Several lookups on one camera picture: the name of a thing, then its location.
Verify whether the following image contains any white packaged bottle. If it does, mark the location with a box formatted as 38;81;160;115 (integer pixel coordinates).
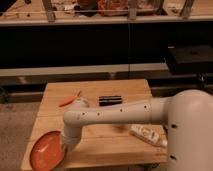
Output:
130;124;167;148

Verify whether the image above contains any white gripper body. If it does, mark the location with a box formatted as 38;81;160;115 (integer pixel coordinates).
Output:
58;129;82;166

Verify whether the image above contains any orange ceramic bowl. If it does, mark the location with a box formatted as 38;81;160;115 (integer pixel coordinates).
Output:
29;131;64;171

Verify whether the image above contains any orange clutter on shelf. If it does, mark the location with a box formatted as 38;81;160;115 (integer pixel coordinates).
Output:
97;0;128;16

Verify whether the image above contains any long shelf bench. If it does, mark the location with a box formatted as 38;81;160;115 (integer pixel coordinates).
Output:
0;0;213;27

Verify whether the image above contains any black rectangular box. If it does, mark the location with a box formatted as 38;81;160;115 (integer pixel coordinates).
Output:
99;95;122;106

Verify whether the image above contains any orange toy carrot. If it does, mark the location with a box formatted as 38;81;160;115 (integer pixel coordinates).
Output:
58;91;81;107

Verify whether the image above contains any black equipment case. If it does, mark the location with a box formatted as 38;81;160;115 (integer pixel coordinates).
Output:
165;45;213;75

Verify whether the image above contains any wooden table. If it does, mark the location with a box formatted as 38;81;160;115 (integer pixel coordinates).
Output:
21;79;166;171

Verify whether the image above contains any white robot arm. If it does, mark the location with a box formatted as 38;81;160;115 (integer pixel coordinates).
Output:
61;89;213;171

